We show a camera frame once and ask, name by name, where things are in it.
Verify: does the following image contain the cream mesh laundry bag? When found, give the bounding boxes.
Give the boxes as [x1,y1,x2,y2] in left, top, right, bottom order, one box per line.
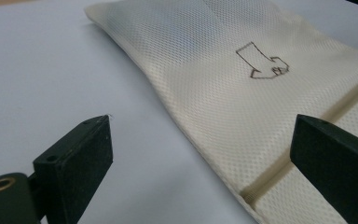
[84,0,358,224]

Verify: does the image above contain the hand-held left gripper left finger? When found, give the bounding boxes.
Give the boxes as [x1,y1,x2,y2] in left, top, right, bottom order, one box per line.
[32,114,114,224]

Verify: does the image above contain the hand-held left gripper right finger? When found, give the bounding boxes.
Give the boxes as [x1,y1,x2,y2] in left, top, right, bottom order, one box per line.
[289,113,358,224]

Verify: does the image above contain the white table mat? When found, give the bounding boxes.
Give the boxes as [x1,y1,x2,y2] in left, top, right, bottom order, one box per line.
[0,0,358,224]

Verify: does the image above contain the wooden table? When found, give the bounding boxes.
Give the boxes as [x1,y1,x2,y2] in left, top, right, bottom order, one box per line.
[0,0,29,8]

